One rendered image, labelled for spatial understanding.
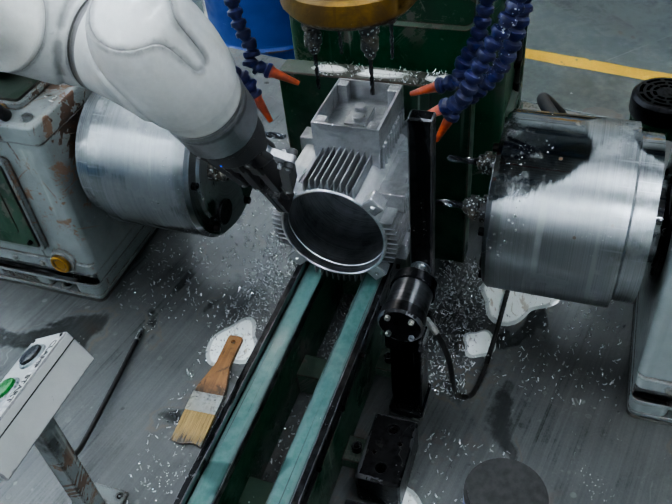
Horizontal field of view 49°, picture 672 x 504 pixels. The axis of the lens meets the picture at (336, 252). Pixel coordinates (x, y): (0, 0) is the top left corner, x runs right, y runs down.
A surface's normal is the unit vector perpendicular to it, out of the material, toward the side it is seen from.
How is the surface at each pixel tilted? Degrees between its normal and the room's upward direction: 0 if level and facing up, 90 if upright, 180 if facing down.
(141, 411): 0
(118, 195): 88
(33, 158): 90
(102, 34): 48
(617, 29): 0
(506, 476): 0
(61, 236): 90
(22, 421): 61
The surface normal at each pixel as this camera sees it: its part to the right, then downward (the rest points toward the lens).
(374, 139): -0.33, 0.67
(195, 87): 0.63, 0.64
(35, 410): 0.79, -0.21
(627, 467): -0.08, -0.72
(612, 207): -0.29, 0.00
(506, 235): -0.33, 0.44
